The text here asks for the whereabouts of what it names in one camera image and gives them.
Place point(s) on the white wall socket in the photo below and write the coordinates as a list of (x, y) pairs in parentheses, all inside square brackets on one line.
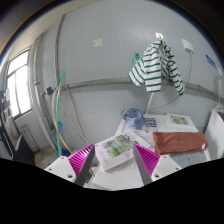
[(97, 42)]

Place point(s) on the white appliance at right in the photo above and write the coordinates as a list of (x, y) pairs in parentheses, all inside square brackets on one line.
[(215, 135)]

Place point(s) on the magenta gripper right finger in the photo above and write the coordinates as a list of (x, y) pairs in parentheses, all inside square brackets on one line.
[(146, 162)]

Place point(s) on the white washing machine top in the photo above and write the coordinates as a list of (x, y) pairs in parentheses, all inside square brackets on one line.
[(127, 175)]

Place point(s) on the horizontal grey wall pipe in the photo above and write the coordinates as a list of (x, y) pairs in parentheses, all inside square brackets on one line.
[(116, 81)]

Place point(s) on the window with frame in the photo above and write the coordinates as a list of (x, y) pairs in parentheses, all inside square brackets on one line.
[(17, 84)]

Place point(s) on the white box with green picture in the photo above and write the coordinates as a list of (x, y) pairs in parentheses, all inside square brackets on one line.
[(118, 149)]

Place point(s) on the printed sheet with picture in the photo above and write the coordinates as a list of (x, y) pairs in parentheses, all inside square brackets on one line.
[(179, 120)]

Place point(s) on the white radiator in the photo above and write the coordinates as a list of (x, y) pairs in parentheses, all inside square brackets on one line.
[(29, 138)]

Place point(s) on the green white striped shirt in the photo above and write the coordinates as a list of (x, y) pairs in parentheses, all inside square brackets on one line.
[(158, 62)]

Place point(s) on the blue crumpled cloth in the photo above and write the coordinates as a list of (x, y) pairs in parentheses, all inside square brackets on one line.
[(134, 118)]

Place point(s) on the white wall box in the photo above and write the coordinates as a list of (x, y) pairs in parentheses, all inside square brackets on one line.
[(187, 46)]

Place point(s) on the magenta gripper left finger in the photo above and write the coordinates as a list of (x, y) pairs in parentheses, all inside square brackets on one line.
[(81, 162)]

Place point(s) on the brown folded towel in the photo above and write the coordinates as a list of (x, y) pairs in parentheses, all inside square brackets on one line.
[(179, 142)]

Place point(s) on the green bottle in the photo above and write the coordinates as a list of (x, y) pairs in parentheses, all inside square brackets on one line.
[(136, 58)]

